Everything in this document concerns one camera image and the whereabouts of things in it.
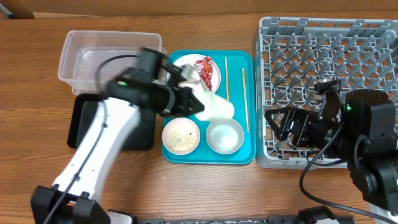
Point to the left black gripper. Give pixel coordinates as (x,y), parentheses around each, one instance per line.
(186,107)

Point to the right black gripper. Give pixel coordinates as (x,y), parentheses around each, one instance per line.
(301,117)

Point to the red snack wrapper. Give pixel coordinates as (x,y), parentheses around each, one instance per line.
(205,70)

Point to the white cup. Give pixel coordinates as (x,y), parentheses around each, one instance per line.
(216,107)

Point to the small white dish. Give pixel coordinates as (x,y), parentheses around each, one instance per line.
(181,136)

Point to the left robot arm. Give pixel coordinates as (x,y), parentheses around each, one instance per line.
(74,195)

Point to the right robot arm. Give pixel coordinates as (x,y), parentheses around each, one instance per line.
(358,130)

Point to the grey dishwasher rack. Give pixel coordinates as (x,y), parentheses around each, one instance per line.
(292,53)

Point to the large white plate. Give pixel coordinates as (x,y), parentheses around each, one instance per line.
(191,59)

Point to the teal serving tray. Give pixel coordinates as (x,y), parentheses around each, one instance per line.
(203,154)

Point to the grey metal bowl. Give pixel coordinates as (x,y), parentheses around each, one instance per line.
(225,136)

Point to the left wooden chopstick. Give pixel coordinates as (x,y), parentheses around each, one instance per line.
(226,77)

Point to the wooden chopstick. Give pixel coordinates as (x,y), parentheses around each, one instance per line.
(245,99)
(226,77)

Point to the right wooden chopstick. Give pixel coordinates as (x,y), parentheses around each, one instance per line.
(245,99)

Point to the black tray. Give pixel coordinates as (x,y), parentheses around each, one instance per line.
(84,110)

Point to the clear plastic bin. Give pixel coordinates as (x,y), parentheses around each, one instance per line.
(85,50)

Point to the cardboard wall panel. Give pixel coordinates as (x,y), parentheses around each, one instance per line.
(28,8)

